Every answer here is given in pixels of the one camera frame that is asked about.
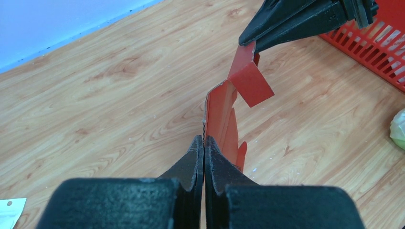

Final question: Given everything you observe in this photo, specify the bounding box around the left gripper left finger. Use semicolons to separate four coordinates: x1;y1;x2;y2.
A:
37;135;204;229

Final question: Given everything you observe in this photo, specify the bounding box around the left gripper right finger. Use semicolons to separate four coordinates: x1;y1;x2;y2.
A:
205;136;364;229

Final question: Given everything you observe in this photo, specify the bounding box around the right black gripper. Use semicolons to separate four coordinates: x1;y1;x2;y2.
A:
238;0;379;53

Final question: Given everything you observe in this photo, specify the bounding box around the red paper box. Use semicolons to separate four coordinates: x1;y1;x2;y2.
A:
203;42;275;171

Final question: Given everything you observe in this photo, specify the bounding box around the red plastic shopping basket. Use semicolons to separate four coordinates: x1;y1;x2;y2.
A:
320;0;405;92

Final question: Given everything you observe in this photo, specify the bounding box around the green cabbage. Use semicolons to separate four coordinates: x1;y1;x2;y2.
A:
390;109;405;150

